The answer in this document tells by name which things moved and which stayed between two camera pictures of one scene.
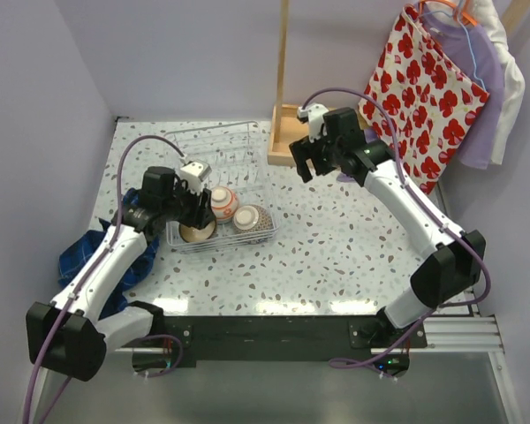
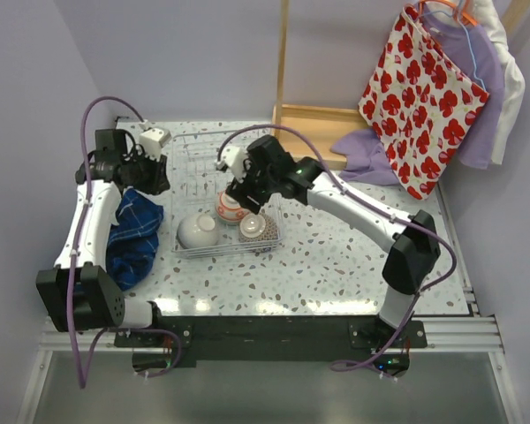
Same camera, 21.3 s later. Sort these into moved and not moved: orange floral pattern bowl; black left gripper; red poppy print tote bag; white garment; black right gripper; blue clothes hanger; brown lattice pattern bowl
Moved: black left gripper; brown lattice pattern bowl; orange floral pattern bowl; black right gripper
Not moved: red poppy print tote bag; white garment; blue clothes hanger
